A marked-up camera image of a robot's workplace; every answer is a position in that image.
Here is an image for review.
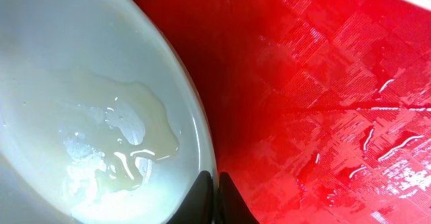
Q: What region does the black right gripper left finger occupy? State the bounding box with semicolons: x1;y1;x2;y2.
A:
167;171;214;224

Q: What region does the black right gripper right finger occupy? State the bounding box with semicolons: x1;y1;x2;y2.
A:
217;172;259;224

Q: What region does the light green plate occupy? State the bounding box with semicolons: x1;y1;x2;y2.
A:
1;0;216;223

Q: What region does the red plastic tray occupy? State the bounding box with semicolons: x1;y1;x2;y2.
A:
134;0;430;223

